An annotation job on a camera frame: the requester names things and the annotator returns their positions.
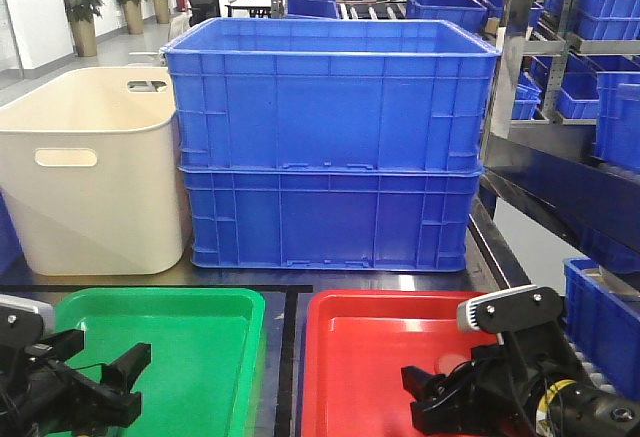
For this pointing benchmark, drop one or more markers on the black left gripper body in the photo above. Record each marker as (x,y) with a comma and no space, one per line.
(40,393)

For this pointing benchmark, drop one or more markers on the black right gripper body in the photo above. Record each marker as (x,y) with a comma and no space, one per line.
(528,383)

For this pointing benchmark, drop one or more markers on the blue bin lower right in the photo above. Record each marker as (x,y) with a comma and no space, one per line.
(602,320)

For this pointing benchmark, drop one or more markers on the green plastic tray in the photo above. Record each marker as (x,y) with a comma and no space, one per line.
(208,353)

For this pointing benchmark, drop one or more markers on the red plastic tray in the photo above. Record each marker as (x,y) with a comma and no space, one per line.
(358,341)

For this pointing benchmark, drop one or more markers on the cream plastic tub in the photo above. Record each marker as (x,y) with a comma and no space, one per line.
(89,173)

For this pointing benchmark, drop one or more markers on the lower blue stacking crate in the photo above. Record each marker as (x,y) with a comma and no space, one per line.
(330,220)

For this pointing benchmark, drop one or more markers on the blue stacking crate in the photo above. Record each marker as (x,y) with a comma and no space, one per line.
(321,94)
(330,220)

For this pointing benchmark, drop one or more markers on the upper blue stacking crate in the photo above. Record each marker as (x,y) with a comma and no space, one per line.
(321,94)

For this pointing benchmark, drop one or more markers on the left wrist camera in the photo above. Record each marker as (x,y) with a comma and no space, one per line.
(25,322)

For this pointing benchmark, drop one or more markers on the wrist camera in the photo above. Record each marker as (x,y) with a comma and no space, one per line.
(25,322)
(509,310)

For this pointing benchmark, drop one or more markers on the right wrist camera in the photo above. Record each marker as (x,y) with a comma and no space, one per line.
(509,310)

